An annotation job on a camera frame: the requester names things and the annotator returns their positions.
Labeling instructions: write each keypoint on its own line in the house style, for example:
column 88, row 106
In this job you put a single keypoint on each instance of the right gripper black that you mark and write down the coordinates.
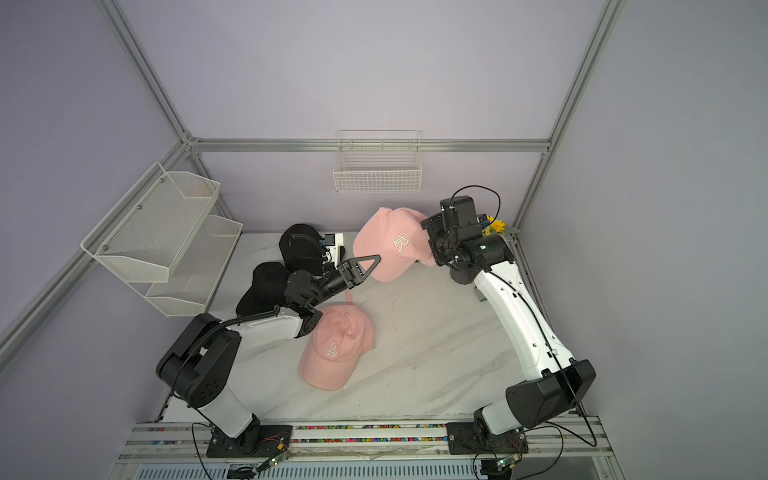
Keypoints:
column 436, row 227

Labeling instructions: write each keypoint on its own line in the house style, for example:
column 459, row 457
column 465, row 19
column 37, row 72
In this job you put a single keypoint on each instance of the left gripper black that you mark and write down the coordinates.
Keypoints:
column 351, row 275

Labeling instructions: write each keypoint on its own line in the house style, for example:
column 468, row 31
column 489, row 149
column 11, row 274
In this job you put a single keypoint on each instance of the pink cap R logo front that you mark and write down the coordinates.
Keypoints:
column 396, row 235

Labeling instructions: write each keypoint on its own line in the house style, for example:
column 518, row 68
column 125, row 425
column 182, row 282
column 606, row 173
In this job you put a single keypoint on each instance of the pink cap LA logo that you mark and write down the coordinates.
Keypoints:
column 343, row 334

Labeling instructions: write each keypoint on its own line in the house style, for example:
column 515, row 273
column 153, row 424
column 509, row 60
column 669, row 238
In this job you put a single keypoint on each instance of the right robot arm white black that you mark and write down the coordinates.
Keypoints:
column 554, row 380

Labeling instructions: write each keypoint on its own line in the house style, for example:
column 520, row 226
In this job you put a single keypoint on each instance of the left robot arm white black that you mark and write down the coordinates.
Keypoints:
column 198, row 364

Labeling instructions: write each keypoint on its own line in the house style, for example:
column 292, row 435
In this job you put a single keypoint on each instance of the yellow artificial flowers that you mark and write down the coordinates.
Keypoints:
column 494, row 226

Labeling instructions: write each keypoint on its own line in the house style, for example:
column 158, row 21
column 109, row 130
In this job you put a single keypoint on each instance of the black cap back left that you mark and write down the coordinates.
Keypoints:
column 302, row 249

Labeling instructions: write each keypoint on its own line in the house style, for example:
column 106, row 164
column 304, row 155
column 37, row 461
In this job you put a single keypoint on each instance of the black cap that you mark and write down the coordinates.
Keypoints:
column 267, row 290
column 302, row 249

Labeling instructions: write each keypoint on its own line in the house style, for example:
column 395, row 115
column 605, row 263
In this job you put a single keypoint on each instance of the black cap near left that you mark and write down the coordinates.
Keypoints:
column 267, row 290

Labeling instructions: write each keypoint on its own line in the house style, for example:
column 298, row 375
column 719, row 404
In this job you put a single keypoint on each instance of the lower white mesh shelf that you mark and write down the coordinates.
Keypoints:
column 193, row 283

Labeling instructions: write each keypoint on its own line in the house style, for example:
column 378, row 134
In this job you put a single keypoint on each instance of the white mesh shelf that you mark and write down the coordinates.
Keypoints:
column 193, row 283
column 144, row 237

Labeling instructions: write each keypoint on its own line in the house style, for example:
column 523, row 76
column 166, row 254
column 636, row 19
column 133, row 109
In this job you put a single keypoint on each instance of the upper white mesh shelf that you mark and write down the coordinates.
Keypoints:
column 144, row 237

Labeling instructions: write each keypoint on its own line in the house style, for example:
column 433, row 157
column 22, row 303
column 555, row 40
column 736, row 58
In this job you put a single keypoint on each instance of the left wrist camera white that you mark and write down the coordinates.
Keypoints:
column 335, row 246

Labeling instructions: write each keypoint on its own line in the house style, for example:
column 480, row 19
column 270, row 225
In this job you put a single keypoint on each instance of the white wire basket wall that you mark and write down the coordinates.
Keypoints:
column 378, row 161

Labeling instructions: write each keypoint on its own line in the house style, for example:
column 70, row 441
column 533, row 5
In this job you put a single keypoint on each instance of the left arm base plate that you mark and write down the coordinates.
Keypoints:
column 265, row 441

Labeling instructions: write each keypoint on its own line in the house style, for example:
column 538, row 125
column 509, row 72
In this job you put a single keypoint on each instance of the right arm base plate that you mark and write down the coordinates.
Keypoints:
column 486, row 438

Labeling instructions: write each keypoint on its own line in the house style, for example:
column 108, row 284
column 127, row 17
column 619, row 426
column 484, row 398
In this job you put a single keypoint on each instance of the aluminium rail front frame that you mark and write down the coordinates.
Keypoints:
column 186, row 442

